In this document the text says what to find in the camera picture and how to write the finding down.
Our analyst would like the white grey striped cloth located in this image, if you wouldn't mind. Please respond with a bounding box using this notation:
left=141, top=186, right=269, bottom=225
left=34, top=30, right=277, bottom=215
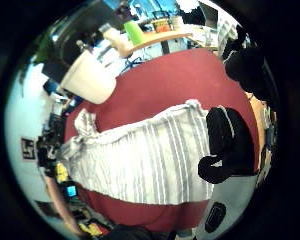
left=58, top=98, right=215, bottom=206

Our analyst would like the flat black device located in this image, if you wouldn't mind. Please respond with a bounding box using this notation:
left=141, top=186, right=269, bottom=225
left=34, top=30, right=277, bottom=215
left=204, top=201, right=228, bottom=234

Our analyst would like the wooden desk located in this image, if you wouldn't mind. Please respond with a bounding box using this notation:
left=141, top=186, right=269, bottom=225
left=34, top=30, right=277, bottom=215
left=129, top=30, right=222, bottom=56

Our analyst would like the orange box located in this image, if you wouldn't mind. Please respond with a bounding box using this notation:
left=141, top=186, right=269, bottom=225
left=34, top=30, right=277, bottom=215
left=151, top=18, right=173, bottom=34

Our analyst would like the green cup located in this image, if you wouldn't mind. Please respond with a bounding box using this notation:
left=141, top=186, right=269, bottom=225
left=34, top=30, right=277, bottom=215
left=123, top=19, right=145, bottom=46

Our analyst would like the large white cylindrical container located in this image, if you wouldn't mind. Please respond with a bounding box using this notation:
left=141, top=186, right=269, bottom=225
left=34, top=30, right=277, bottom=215
left=59, top=49, right=118, bottom=105

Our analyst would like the yellow object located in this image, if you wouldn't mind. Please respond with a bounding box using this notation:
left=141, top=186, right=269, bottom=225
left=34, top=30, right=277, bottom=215
left=77, top=222, right=103, bottom=237
left=55, top=162, right=70, bottom=184

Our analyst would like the small blue screen device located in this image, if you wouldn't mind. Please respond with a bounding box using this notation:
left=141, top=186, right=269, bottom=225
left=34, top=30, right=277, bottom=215
left=65, top=184, right=79, bottom=199

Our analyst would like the black monitor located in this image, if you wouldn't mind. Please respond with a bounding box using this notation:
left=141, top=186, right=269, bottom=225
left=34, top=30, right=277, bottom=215
left=41, top=2, right=126, bottom=84

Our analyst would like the white marker cube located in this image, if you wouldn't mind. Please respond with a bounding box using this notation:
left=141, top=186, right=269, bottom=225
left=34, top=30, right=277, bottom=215
left=20, top=136, right=37, bottom=161

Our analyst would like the green plant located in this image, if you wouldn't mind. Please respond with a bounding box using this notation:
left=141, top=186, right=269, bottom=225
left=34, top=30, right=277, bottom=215
left=33, top=29, right=59, bottom=65

